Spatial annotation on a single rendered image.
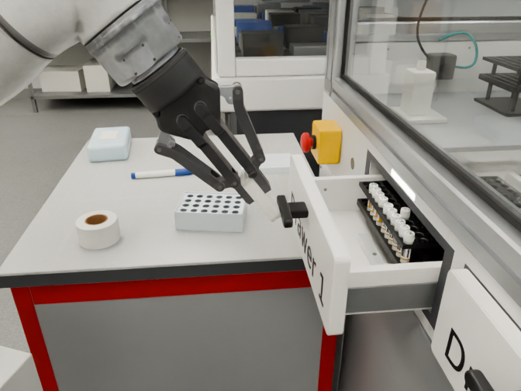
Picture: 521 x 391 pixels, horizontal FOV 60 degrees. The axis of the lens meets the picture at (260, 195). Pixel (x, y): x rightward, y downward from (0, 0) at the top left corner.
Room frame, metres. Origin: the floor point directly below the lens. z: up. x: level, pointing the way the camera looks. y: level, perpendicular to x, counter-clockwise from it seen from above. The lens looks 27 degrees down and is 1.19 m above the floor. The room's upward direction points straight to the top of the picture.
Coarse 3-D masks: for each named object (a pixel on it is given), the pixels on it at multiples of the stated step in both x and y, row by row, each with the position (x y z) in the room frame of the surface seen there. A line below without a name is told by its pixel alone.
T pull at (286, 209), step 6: (282, 198) 0.54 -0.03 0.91; (282, 204) 0.53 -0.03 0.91; (288, 204) 0.53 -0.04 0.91; (294, 204) 0.53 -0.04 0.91; (300, 204) 0.53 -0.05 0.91; (282, 210) 0.51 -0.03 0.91; (288, 210) 0.51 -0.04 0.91; (294, 210) 0.51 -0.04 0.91; (300, 210) 0.51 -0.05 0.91; (306, 210) 0.51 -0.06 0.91; (282, 216) 0.50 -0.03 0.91; (288, 216) 0.49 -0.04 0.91; (294, 216) 0.51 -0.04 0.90; (300, 216) 0.51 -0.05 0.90; (306, 216) 0.51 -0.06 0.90; (282, 222) 0.50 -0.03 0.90; (288, 222) 0.49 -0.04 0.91
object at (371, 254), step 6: (360, 234) 0.55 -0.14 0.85; (366, 234) 0.55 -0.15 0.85; (360, 240) 0.54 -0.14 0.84; (366, 240) 0.54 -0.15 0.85; (366, 246) 0.52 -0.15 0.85; (372, 246) 0.52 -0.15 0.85; (366, 252) 0.52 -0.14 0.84; (372, 252) 0.51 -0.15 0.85; (372, 258) 0.49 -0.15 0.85; (378, 258) 0.49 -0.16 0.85; (372, 264) 0.49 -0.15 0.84; (378, 264) 0.48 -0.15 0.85; (384, 264) 0.48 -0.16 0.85
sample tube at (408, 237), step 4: (408, 232) 0.46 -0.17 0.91; (412, 232) 0.46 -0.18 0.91; (404, 236) 0.45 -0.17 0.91; (408, 236) 0.45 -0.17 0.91; (412, 236) 0.45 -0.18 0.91; (404, 240) 0.46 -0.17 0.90; (408, 240) 0.45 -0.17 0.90; (412, 240) 0.45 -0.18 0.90; (404, 252) 0.45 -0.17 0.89; (408, 252) 0.45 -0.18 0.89; (404, 256) 0.45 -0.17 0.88; (408, 256) 0.45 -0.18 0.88; (400, 260) 0.46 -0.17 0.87; (404, 260) 0.45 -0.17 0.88; (408, 260) 0.45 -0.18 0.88
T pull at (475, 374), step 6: (468, 372) 0.25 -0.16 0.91; (474, 372) 0.25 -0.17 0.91; (480, 372) 0.25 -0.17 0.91; (468, 378) 0.25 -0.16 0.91; (474, 378) 0.25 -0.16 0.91; (480, 378) 0.24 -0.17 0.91; (468, 384) 0.25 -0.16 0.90; (474, 384) 0.24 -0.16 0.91; (480, 384) 0.24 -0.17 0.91; (486, 384) 0.24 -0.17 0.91; (474, 390) 0.24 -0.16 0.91; (480, 390) 0.23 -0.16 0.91; (486, 390) 0.23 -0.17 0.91; (492, 390) 0.23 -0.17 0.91
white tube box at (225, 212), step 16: (192, 192) 0.79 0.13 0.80; (208, 192) 0.79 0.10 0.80; (224, 192) 0.79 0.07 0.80; (176, 208) 0.72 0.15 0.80; (192, 208) 0.73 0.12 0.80; (208, 208) 0.73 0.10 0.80; (224, 208) 0.73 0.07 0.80; (240, 208) 0.73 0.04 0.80; (176, 224) 0.71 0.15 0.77; (192, 224) 0.71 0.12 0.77; (208, 224) 0.71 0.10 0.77; (224, 224) 0.70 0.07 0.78; (240, 224) 0.70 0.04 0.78
